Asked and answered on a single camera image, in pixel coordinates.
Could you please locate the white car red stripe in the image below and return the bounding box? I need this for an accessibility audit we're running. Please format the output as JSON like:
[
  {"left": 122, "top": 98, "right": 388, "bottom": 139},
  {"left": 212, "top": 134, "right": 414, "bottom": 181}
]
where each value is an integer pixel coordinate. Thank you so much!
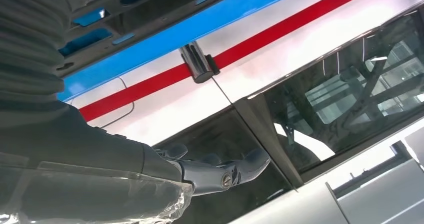
[{"left": 66, "top": 0, "right": 424, "bottom": 224}]

